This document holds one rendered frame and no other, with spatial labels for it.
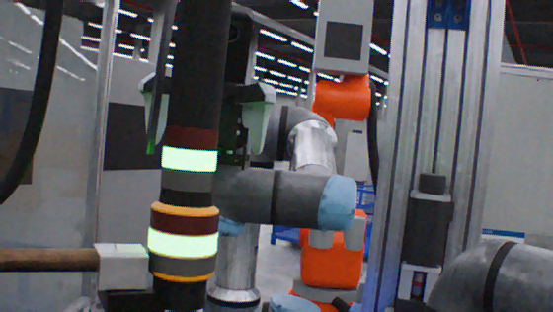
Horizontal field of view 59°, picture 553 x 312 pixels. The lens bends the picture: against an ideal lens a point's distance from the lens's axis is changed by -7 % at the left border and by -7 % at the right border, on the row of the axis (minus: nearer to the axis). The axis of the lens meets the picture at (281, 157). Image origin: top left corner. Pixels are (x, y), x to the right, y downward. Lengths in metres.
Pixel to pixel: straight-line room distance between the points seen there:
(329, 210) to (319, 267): 3.61
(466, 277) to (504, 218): 1.51
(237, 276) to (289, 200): 0.45
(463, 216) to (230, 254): 0.52
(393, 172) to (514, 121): 1.08
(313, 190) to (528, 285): 0.30
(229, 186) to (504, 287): 0.37
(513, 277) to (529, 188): 1.56
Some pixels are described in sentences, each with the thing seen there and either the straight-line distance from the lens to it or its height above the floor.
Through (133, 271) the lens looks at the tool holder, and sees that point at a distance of 0.32.
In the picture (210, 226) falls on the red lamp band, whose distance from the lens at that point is 0.32.
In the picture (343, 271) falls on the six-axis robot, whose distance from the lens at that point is 4.30.
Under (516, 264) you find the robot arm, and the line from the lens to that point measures 0.71.
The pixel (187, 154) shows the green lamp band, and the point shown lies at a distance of 0.31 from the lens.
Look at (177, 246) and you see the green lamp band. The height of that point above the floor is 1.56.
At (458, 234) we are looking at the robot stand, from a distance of 1.20.
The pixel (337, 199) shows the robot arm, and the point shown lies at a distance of 0.67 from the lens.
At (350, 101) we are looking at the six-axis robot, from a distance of 4.32.
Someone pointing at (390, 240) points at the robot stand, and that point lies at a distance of 1.21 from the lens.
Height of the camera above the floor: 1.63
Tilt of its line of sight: 3 degrees down
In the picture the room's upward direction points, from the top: 6 degrees clockwise
